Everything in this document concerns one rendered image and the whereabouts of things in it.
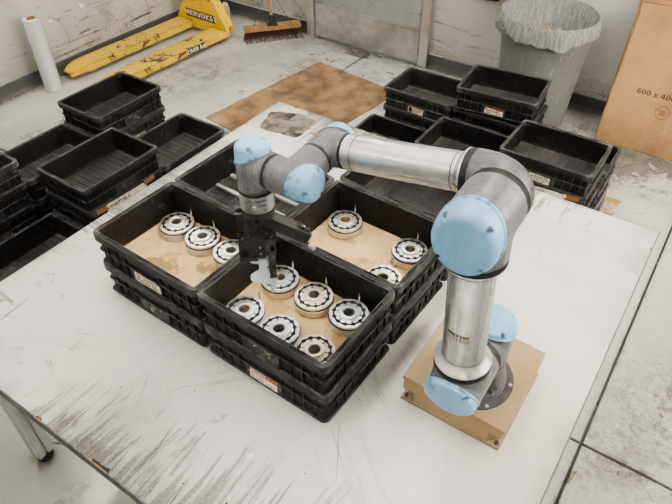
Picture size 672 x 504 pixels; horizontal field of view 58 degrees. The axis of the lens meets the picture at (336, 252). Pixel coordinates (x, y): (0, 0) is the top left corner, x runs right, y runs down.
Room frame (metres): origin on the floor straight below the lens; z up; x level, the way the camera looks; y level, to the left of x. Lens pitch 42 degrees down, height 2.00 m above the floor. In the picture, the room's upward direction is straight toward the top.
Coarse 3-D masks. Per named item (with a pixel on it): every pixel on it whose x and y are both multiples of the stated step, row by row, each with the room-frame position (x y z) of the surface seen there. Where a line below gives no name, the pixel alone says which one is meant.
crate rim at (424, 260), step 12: (336, 180) 1.52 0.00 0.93; (324, 192) 1.46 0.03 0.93; (360, 192) 1.46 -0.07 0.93; (312, 204) 1.41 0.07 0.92; (396, 204) 1.40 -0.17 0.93; (420, 216) 1.35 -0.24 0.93; (324, 252) 1.19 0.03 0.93; (432, 252) 1.19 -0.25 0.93; (348, 264) 1.15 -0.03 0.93; (420, 264) 1.15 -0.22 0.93; (372, 276) 1.10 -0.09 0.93; (408, 276) 1.10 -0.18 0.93; (396, 288) 1.06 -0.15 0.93
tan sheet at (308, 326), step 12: (276, 264) 1.25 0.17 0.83; (252, 288) 1.16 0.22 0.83; (264, 300) 1.12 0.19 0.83; (276, 300) 1.12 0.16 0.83; (288, 300) 1.12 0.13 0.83; (336, 300) 1.12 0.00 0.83; (276, 312) 1.07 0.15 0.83; (288, 312) 1.07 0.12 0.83; (300, 324) 1.03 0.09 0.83; (312, 324) 1.03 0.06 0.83; (324, 324) 1.03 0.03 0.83; (336, 336) 0.99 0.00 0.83; (336, 348) 0.95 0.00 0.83
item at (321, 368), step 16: (288, 240) 1.24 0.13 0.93; (320, 256) 1.18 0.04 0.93; (224, 272) 1.12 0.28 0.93; (352, 272) 1.12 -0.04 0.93; (208, 288) 1.06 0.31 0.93; (384, 288) 1.06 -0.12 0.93; (208, 304) 1.02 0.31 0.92; (384, 304) 1.01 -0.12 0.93; (240, 320) 0.96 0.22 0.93; (368, 320) 0.96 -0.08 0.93; (256, 336) 0.93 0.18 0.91; (272, 336) 0.91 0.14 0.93; (352, 336) 0.91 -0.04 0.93; (288, 352) 0.87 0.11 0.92; (304, 352) 0.86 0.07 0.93; (336, 352) 0.86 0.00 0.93; (320, 368) 0.82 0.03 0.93
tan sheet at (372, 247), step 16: (320, 224) 1.43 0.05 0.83; (368, 224) 1.43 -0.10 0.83; (320, 240) 1.36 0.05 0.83; (336, 240) 1.36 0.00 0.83; (352, 240) 1.36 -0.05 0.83; (368, 240) 1.36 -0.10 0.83; (384, 240) 1.36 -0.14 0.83; (352, 256) 1.29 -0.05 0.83; (368, 256) 1.29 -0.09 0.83; (384, 256) 1.29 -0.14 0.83; (400, 272) 1.22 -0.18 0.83
